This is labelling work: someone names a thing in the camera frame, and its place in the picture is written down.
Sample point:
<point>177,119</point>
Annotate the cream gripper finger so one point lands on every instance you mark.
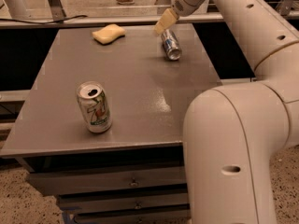
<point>168,18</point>

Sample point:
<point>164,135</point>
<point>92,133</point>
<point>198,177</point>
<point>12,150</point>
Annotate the blue silver redbull can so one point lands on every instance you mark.
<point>171,45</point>

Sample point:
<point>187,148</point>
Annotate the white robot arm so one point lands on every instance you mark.
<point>230,132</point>

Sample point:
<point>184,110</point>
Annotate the white green 7up can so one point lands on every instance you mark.
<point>92,101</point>

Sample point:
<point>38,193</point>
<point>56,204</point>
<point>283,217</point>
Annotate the yellow sponge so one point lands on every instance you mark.
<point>108,34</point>

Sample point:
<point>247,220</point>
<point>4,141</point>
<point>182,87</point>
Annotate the white pipe top left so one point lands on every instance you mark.
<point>17,9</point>

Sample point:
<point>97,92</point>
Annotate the grey drawer cabinet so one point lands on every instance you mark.
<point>147,94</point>

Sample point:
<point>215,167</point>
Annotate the top grey drawer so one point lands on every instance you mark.
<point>87,181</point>

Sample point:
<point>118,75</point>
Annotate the grey drawer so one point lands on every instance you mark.
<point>134,216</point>
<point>87,181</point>
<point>130,201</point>

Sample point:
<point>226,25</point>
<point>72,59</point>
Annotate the bottom grey drawer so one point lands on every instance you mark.
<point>134,216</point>

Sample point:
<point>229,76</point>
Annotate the middle grey drawer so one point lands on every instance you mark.
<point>130,201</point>

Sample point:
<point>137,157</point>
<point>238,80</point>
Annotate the grey metal rail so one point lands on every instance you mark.
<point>81,21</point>

